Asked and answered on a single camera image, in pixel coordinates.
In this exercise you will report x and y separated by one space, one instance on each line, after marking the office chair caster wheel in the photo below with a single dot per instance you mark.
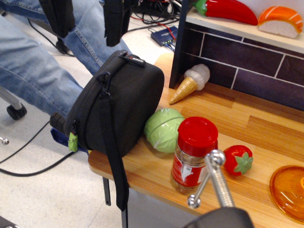
16 114

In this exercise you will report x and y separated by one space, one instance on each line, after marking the black clamp body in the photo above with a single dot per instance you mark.
226 217

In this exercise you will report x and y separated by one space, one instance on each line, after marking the green toy cabbage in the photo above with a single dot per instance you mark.
161 129

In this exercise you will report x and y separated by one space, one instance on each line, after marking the red toy chili pepper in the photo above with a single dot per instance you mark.
226 9

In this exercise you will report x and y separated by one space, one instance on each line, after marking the orange plastic lid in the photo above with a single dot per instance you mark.
287 191

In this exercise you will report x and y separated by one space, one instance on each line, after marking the toy ice cream cone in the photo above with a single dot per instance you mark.
194 80

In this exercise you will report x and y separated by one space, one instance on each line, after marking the toy salmon sushi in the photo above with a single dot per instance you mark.
281 21

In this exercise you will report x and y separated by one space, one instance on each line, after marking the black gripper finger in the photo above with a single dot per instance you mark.
59 14
117 15

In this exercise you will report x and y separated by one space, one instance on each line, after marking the person's leg in jeans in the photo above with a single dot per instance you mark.
31 73

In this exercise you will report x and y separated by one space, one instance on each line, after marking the red toy strawberry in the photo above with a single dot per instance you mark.
239 159

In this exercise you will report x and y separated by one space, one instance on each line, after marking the silver metal clamp screw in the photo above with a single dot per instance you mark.
213 160

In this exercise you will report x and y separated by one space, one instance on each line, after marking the dark brick pattern shelf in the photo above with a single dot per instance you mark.
241 57

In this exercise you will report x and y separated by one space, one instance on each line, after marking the black zipper camera bag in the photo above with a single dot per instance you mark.
110 113

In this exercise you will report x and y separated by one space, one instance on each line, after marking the blue network switch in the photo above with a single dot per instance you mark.
165 36

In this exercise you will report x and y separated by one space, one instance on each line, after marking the small silver metal knob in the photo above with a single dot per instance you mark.
4 141

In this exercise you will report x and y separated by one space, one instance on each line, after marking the black table leg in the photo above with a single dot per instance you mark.
107 195

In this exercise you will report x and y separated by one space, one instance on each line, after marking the red lid spice jar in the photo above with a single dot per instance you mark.
197 136

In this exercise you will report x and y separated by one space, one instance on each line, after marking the blue clamp with black grip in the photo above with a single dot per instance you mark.
57 122

